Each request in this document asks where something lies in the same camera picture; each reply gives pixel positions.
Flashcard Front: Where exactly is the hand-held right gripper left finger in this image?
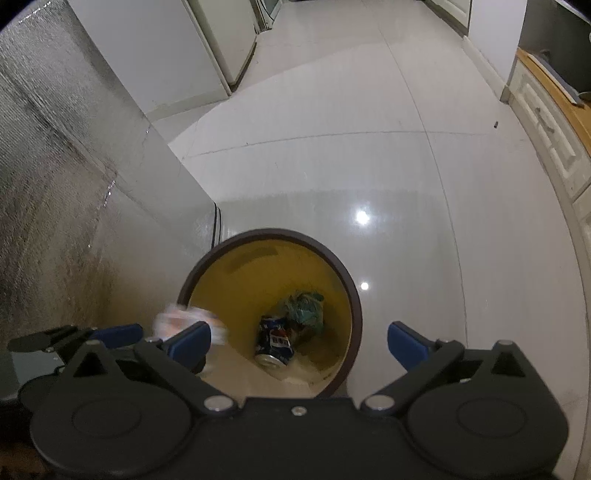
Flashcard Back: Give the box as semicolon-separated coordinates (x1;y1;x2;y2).
65;322;237;412

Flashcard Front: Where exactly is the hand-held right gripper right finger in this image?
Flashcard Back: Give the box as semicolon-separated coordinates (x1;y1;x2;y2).
361;322;539;412

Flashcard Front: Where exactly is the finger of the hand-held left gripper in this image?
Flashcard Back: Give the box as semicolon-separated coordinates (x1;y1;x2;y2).
8;323;144;354

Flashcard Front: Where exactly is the white plastic bag red print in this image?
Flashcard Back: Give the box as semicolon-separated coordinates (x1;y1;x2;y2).
152;304;230;345

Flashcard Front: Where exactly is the crushed blue soda can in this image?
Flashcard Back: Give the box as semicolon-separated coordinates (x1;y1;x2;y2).
255;315;295;367

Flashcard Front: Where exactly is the yellow trash bin brown rim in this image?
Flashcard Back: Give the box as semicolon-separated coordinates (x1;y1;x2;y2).
178;227;363;400

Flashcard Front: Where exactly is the teal snack packet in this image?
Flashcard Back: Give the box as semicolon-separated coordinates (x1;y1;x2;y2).
277;289;327;334

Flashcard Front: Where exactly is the grey covered table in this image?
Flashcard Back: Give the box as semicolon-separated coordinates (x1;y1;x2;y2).
0;0;223;403

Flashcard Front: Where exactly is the white low cabinet wooden top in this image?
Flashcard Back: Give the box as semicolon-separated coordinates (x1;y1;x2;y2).
501;47;591;200

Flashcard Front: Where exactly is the white refrigerator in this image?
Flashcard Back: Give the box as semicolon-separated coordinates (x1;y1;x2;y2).
187;0;260;96

